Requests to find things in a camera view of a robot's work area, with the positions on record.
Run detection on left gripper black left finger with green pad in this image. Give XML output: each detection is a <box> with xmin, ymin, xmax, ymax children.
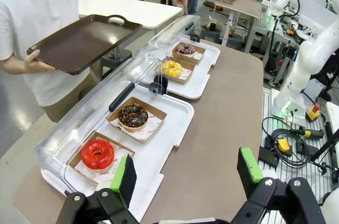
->
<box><xmin>55</xmin><ymin>154</ymin><xmax>149</xmax><ymax>224</ymax></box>

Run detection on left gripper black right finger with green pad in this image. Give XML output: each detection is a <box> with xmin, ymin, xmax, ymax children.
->
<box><xmin>230</xmin><ymin>147</ymin><xmax>328</xmax><ymax>224</ymax></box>

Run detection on dark donut with colourful sprinkles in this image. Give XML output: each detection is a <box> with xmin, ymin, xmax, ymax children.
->
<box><xmin>176</xmin><ymin>44</ymin><xmax>196</xmax><ymax>56</ymax></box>

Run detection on brown plastic serving tray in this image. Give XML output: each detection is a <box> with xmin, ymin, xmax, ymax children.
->
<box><xmin>26</xmin><ymin>14</ymin><xmax>144</xmax><ymax>76</ymax></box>

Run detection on person's right forearm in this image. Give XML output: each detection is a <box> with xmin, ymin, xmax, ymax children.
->
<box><xmin>1</xmin><ymin>56</ymin><xmax>19</xmax><ymax>75</ymax></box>

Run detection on red glazed donut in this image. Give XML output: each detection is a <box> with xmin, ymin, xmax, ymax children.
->
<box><xmin>81</xmin><ymin>139</ymin><xmax>116</xmax><ymax>171</ymax></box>

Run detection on cardboard box of red donut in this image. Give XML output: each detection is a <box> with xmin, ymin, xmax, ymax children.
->
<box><xmin>68</xmin><ymin>131</ymin><xmax>136</xmax><ymax>185</ymax></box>

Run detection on chocolate donut with orange sprinkles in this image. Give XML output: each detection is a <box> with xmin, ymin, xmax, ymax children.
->
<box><xmin>118</xmin><ymin>104</ymin><xmax>149</xmax><ymax>130</ymax></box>

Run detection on cardboard box of chocolate donut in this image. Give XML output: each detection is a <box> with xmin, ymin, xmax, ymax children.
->
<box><xmin>105</xmin><ymin>96</ymin><xmax>168</xmax><ymax>145</ymax></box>

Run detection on person's beige trousers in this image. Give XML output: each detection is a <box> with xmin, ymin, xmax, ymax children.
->
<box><xmin>42</xmin><ymin>67</ymin><xmax>103</xmax><ymax>124</ymax></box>

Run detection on cardboard box of yellow donut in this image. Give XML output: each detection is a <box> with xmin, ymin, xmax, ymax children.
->
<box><xmin>155</xmin><ymin>59</ymin><xmax>196</xmax><ymax>86</ymax></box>

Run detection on yellow glazed donut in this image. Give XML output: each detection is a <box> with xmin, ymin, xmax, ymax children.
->
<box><xmin>161</xmin><ymin>60</ymin><xmax>183</xmax><ymax>78</ymax></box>

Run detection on person's white T-shirt torso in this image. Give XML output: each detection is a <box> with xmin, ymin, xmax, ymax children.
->
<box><xmin>0</xmin><ymin>0</ymin><xmax>106</xmax><ymax>107</ymax></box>

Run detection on person's right hand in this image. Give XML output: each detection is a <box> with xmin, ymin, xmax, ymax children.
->
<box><xmin>14</xmin><ymin>49</ymin><xmax>57</xmax><ymax>75</ymax></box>

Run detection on yellow foot pedal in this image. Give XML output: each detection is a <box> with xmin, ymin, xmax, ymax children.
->
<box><xmin>276</xmin><ymin>139</ymin><xmax>292</xmax><ymax>153</ymax></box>

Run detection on black and yellow hand controller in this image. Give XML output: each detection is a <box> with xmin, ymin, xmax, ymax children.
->
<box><xmin>299</xmin><ymin>126</ymin><xmax>324</xmax><ymax>140</ymax></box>

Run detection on white display tray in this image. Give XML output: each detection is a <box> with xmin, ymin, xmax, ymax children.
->
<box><xmin>41</xmin><ymin>91</ymin><xmax>195</xmax><ymax>221</ymax></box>
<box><xmin>137</xmin><ymin>41</ymin><xmax>221</xmax><ymax>100</ymax></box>

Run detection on clear plastic display lid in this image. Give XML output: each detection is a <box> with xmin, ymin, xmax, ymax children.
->
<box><xmin>135</xmin><ymin>14</ymin><xmax>201</xmax><ymax>59</ymax></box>
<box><xmin>35</xmin><ymin>56</ymin><xmax>164</xmax><ymax>193</ymax></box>

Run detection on yellow emergency stop with red button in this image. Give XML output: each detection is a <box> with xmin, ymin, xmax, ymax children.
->
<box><xmin>305</xmin><ymin>104</ymin><xmax>321</xmax><ymax>122</ymax></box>

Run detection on black tripod rod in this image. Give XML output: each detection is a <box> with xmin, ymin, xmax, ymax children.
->
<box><xmin>309</xmin><ymin>127</ymin><xmax>339</xmax><ymax>177</ymax></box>

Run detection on black lid hinge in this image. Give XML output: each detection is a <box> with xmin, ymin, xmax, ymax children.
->
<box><xmin>149</xmin><ymin>77</ymin><xmax>169</xmax><ymax>94</ymax></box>

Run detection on grey step stool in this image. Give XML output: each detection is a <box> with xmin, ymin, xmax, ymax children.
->
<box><xmin>200</xmin><ymin>25</ymin><xmax>222</xmax><ymax>42</ymax></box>

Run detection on brown background work table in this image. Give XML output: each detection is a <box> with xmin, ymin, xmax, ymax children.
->
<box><xmin>213</xmin><ymin>0</ymin><xmax>264</xmax><ymax>47</ymax></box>

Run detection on white background table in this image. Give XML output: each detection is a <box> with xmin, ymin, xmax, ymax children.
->
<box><xmin>78</xmin><ymin>0</ymin><xmax>183</xmax><ymax>30</ymax></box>

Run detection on black coiled cable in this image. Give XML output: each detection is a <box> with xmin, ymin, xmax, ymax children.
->
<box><xmin>262</xmin><ymin>117</ymin><xmax>310</xmax><ymax>168</ymax></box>

